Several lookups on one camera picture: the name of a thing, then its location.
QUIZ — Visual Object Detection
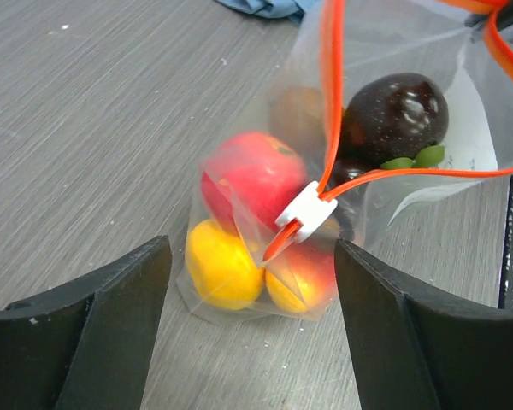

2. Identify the yellow toy lemon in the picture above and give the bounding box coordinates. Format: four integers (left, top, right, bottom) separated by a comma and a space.
185, 219, 264, 311

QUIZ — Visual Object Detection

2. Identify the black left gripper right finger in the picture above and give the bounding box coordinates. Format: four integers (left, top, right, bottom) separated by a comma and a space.
334, 240, 513, 409

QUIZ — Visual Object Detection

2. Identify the blue cloth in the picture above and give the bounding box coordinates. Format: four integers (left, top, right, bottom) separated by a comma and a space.
216, 0, 319, 25

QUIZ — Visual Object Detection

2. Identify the red toy apple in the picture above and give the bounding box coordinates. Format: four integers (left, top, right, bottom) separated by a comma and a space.
200, 131, 306, 232

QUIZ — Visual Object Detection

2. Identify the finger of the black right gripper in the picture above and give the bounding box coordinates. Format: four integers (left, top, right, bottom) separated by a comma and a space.
464, 1, 513, 31

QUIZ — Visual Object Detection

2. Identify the red toy pepper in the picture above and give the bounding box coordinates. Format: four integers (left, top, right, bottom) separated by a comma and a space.
265, 243, 337, 313

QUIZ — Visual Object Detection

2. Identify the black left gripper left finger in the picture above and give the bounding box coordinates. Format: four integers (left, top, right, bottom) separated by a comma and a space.
0, 236, 172, 409

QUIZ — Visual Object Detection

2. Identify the clear zip top bag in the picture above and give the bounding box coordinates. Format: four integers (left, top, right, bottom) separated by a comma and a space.
177, 1, 513, 324

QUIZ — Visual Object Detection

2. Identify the dark purple toy plum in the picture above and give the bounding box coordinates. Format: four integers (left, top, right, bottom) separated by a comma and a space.
337, 73, 449, 167

